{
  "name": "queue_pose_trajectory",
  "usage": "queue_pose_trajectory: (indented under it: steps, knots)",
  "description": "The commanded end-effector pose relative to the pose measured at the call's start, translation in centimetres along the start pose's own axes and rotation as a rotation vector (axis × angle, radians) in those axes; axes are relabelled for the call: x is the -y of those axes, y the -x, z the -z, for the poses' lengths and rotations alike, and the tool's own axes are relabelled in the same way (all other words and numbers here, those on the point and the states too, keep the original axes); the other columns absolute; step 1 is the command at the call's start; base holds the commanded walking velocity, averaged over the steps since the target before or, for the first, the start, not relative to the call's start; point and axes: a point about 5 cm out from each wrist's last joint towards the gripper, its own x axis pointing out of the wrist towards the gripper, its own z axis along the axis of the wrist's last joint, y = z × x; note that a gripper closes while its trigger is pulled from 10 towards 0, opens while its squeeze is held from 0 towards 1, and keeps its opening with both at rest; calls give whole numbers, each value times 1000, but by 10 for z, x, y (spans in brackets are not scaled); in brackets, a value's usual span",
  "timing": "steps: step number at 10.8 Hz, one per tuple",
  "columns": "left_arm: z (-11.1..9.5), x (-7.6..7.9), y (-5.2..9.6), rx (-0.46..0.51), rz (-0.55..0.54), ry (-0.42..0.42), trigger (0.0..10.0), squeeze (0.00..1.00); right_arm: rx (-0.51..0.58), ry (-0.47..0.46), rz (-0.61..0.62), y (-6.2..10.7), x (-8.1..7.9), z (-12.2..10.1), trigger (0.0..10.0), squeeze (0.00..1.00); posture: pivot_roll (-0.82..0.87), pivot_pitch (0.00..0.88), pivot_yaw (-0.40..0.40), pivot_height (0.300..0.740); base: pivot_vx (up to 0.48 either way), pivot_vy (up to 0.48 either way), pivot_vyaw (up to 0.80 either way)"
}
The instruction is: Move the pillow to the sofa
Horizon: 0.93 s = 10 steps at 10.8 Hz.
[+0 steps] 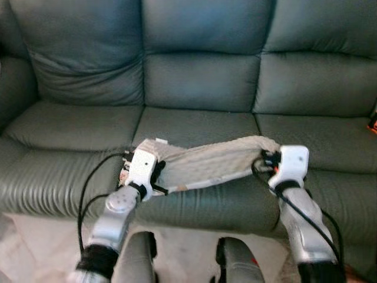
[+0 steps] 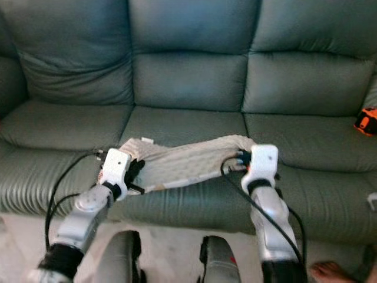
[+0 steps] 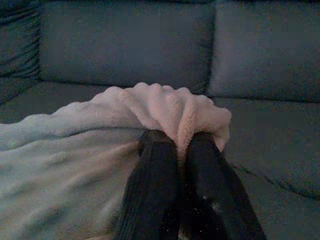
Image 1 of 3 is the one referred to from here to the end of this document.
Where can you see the orange and black object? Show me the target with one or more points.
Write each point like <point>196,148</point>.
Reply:
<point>373,124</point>

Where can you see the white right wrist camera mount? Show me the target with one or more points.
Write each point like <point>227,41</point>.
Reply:
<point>291,164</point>

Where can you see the silver left robot leg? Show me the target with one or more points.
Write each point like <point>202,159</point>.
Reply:
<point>135,259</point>

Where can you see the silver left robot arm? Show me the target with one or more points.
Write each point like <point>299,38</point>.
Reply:
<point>112,218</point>

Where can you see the grey-green leather sofa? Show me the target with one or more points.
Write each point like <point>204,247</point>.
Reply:
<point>200,76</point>

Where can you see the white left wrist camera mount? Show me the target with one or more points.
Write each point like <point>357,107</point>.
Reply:
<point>141,168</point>

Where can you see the person's bare foot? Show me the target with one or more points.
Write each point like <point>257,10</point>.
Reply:
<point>355,276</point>

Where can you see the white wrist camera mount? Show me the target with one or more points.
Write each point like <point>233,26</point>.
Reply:
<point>291,164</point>
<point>141,168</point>

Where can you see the beige textured pillow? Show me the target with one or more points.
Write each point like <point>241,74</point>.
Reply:
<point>212,162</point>

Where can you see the silver robot leg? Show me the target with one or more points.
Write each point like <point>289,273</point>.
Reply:
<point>135,259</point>
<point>238,262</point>

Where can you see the silver right robot leg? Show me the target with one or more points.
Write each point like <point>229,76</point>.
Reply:
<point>238,262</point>

